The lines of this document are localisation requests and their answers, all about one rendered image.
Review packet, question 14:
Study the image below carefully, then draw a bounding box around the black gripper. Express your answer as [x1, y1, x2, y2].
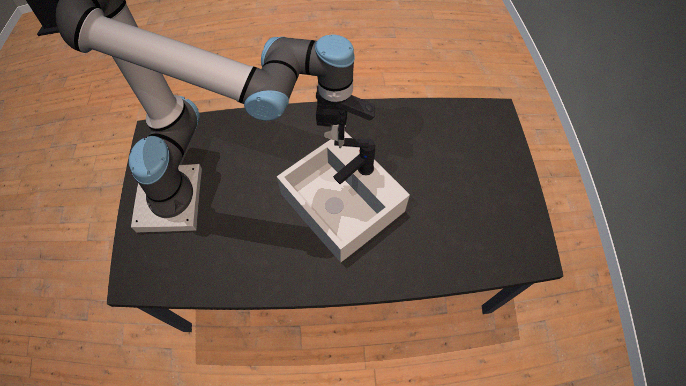
[316, 85, 347, 148]

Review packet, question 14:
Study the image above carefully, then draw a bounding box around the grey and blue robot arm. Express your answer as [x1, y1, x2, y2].
[56, 0, 375, 218]

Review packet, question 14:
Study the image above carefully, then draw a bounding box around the white rectangular sink basin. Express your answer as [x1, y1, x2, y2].
[277, 139, 410, 262]

